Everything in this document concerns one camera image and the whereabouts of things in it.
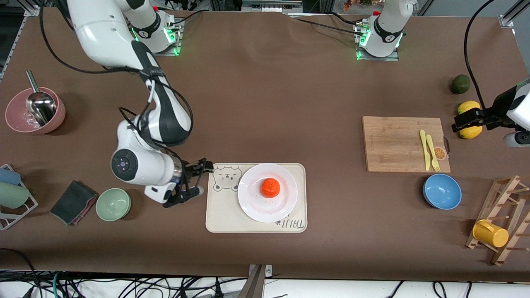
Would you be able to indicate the yellow plastic knife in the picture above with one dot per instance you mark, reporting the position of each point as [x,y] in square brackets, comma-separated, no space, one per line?
[425,153]

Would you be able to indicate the pale green bowl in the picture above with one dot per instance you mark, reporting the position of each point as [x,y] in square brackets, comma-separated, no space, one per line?
[113,205]

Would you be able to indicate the cream bear print tray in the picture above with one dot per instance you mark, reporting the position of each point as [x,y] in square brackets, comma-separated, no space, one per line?
[219,215]

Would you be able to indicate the blue bowl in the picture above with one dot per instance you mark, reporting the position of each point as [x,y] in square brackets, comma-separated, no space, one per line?
[442,191]

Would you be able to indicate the metal scoop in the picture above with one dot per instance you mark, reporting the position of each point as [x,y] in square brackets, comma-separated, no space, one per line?
[41,105]

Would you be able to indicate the orange fruit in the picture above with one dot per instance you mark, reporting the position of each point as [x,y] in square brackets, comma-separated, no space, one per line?
[270,188]

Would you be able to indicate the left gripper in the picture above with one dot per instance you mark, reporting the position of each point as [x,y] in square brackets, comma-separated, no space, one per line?
[495,116]

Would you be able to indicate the metal table edge bracket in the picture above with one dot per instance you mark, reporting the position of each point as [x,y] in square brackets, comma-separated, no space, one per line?
[256,285]

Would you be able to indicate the yellow lemon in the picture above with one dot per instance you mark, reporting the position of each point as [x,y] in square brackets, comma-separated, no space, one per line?
[468,106]
[472,133]

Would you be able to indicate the pink bowl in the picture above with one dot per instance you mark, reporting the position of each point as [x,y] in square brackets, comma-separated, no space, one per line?
[16,107]

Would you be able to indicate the dark grey folded cloth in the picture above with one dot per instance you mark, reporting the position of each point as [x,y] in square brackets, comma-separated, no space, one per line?
[72,203]

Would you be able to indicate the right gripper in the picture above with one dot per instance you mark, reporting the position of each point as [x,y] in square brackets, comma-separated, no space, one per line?
[191,169]

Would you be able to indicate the yellow plastic fork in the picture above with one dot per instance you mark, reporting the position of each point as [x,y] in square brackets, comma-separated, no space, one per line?
[432,149]

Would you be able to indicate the pale green cup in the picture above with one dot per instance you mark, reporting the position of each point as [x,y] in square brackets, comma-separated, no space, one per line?
[12,195]

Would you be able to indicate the blue cup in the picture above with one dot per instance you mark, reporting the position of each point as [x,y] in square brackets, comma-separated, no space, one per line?
[9,177]

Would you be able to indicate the dark green lime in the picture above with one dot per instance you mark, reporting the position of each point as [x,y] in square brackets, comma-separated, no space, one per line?
[460,84]

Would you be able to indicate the aluminium frame profile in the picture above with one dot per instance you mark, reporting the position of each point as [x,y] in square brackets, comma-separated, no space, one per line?
[507,18]

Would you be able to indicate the yellow mug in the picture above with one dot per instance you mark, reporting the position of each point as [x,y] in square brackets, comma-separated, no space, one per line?
[490,234]

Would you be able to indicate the wooden peg rack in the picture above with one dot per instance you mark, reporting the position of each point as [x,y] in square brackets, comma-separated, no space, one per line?
[503,198]

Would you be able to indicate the white round plate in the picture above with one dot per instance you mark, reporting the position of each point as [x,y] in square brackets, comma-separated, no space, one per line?
[252,203]

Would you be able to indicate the bamboo cutting board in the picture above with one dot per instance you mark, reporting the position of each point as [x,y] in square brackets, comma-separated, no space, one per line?
[393,140]

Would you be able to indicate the grey equipment box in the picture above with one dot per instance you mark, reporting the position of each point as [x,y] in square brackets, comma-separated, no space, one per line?
[271,6]

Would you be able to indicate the aluminium table rail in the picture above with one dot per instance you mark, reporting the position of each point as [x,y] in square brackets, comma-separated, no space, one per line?
[32,11]

